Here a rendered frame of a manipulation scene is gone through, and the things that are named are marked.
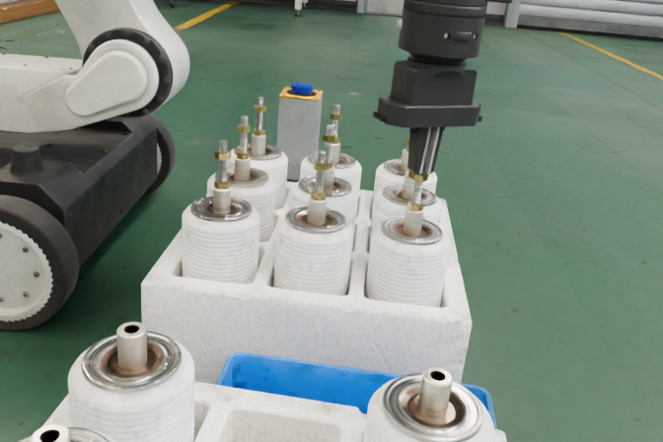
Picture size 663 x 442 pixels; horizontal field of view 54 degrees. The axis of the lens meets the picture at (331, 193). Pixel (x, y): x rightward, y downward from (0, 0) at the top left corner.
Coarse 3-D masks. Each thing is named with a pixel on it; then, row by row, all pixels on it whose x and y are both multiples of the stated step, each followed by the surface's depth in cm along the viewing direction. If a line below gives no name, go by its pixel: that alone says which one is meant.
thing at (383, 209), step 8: (376, 200) 89; (384, 200) 88; (376, 208) 89; (384, 208) 87; (392, 208) 86; (400, 208) 86; (424, 208) 86; (432, 208) 87; (440, 208) 88; (376, 216) 89; (384, 216) 87; (392, 216) 86; (424, 216) 86; (432, 216) 87; (440, 216) 89; (376, 224) 89
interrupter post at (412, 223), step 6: (408, 210) 77; (408, 216) 77; (414, 216) 77; (420, 216) 77; (408, 222) 77; (414, 222) 77; (420, 222) 78; (408, 228) 78; (414, 228) 77; (420, 228) 78; (408, 234) 78; (414, 234) 78
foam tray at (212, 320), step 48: (288, 192) 109; (144, 288) 76; (192, 288) 76; (240, 288) 77; (192, 336) 78; (240, 336) 77; (288, 336) 77; (336, 336) 76; (384, 336) 76; (432, 336) 75
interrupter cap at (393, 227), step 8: (400, 216) 82; (384, 224) 79; (392, 224) 80; (400, 224) 80; (424, 224) 80; (432, 224) 80; (384, 232) 77; (392, 232) 77; (400, 232) 78; (424, 232) 79; (432, 232) 78; (440, 232) 78; (400, 240) 76; (408, 240) 75; (416, 240) 76; (424, 240) 76; (432, 240) 76; (440, 240) 77
